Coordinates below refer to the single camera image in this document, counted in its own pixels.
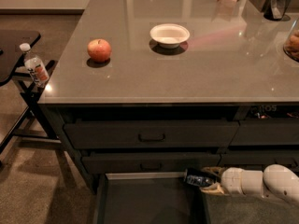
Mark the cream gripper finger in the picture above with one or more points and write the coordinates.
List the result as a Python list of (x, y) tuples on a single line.
[(214, 189), (216, 171)]

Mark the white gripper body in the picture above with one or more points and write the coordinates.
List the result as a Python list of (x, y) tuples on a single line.
[(232, 180)]

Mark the blue pepsi can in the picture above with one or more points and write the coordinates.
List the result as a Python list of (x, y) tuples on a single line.
[(199, 178)]

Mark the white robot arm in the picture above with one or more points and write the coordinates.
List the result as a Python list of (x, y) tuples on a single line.
[(276, 183)]

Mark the middle right drawer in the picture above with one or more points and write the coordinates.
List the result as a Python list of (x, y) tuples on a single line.
[(259, 160)]

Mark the top left drawer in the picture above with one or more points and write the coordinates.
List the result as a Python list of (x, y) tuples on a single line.
[(150, 133)]

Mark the snack packets in drawer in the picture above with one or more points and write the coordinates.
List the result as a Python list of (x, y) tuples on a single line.
[(274, 112)]

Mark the top right drawer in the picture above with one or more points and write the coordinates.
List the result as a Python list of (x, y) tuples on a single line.
[(267, 132)]

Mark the open bottom left drawer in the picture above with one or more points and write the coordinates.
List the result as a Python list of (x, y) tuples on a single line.
[(143, 199)]

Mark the middle left drawer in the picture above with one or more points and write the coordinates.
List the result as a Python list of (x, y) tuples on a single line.
[(148, 162)]

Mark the dark counter cabinet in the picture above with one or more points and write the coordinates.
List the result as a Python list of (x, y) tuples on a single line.
[(233, 60)]

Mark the glass jar with snacks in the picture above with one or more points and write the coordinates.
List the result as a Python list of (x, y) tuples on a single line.
[(291, 45)]

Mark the white bowl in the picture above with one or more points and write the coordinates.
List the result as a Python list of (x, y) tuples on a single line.
[(169, 35)]

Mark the red apple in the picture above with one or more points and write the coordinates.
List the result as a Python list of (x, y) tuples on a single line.
[(99, 50)]

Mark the black side table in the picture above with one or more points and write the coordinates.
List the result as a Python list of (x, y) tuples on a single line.
[(31, 123)]

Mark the clear plastic water bottle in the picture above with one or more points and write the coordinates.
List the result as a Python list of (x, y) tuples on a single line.
[(34, 65)]

